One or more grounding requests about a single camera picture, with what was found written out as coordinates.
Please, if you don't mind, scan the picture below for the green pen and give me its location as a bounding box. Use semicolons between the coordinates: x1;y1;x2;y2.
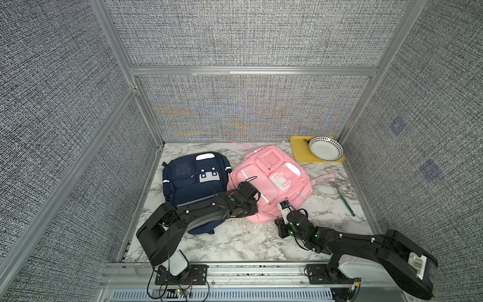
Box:
334;184;356;217

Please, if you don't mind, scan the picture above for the white vented cable duct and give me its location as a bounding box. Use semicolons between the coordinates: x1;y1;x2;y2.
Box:
110;288;336;302

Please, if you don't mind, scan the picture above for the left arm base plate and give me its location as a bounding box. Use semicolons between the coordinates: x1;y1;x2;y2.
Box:
154;264;209;286

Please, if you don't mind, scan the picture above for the white dotted bowl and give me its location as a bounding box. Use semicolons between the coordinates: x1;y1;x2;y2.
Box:
308;137;344;161

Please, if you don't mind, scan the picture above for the navy blue backpack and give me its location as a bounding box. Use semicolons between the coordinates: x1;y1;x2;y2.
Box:
161;150;233;235

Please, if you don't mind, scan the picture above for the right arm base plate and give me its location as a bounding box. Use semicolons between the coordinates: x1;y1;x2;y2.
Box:
304;264;360;285

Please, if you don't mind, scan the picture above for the yellow tray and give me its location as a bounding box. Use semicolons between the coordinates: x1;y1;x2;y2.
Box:
290;136;345;163

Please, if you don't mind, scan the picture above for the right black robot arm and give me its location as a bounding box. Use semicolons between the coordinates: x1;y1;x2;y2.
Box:
275;201;438;300

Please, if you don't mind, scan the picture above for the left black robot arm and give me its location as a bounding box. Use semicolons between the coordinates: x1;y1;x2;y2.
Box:
136;181;261;277

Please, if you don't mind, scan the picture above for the pink backpack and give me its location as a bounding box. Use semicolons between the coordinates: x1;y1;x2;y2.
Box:
227;146;337;224

